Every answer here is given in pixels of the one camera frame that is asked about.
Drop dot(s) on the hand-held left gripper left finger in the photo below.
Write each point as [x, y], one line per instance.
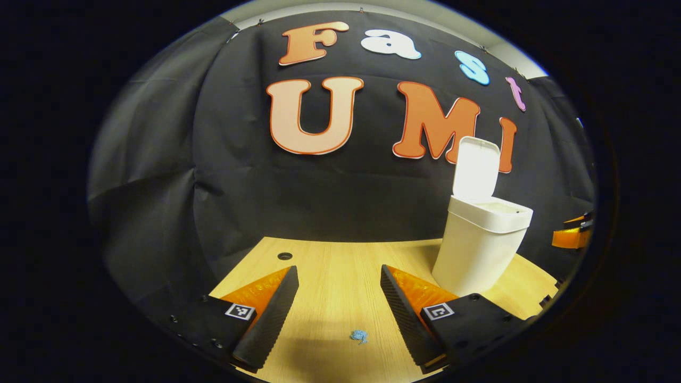
[268, 322]

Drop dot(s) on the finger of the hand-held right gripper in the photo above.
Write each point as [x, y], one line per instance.
[569, 238]

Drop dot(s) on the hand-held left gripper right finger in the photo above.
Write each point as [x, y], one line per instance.
[407, 322]

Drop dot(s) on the blue paper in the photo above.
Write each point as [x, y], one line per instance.
[359, 336]

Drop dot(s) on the white desktop garbage bin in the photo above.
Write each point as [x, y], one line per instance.
[479, 250]

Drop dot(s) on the wooden desktop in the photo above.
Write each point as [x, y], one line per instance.
[335, 282]

